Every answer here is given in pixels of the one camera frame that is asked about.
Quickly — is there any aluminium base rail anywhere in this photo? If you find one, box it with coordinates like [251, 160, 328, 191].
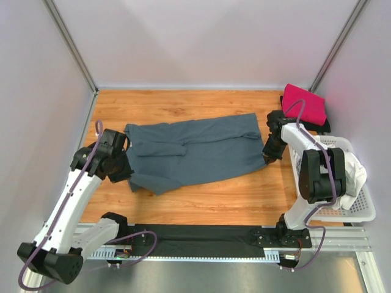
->
[73, 222, 373, 252]

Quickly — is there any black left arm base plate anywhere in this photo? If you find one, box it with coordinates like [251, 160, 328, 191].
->
[117, 225, 154, 247]

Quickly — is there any aluminium corner post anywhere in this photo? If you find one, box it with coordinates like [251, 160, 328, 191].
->
[42, 0, 98, 94]
[309, 0, 370, 93]

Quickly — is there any blue-grey t-shirt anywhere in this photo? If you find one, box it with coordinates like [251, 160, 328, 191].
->
[125, 114, 266, 195]

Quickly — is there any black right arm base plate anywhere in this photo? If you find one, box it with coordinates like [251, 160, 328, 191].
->
[250, 227, 312, 248]

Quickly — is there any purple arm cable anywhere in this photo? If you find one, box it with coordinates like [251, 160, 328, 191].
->
[17, 120, 159, 291]
[279, 99, 338, 273]

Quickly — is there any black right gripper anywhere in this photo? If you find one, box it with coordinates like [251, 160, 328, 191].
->
[261, 134, 287, 165]

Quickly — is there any white plastic laundry basket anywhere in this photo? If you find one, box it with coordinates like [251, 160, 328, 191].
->
[285, 136, 376, 228]

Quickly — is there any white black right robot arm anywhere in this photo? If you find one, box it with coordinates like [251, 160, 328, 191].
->
[263, 110, 346, 247]

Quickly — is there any white t-shirt in basket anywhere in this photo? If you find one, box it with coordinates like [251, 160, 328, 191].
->
[298, 148, 367, 209]

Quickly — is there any left aluminium corner post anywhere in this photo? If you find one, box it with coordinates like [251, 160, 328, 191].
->
[42, 0, 98, 94]

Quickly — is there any right aluminium corner post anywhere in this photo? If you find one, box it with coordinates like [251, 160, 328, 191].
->
[309, 0, 370, 93]

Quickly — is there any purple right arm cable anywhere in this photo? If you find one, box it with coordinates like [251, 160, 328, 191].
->
[279, 99, 338, 273]

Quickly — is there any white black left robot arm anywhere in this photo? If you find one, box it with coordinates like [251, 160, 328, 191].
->
[17, 129, 133, 284]

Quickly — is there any folded pink t-shirt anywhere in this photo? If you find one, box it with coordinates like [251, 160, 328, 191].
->
[282, 84, 327, 126]

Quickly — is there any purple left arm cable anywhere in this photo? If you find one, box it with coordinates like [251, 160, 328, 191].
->
[17, 120, 159, 291]

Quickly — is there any grey slotted cable duct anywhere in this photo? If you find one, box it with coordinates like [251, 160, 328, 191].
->
[88, 245, 280, 264]

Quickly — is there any folded black t-shirt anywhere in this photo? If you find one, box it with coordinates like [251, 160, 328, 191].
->
[280, 95, 331, 132]

